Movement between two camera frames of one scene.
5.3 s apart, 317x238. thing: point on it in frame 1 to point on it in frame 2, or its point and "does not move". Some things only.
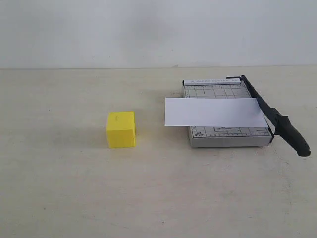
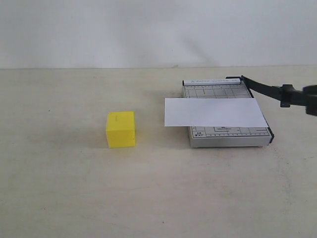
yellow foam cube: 121,129 does not move
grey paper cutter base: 223,137 does not move
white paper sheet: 214,112 does not move
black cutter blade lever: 278,125 to 286,94
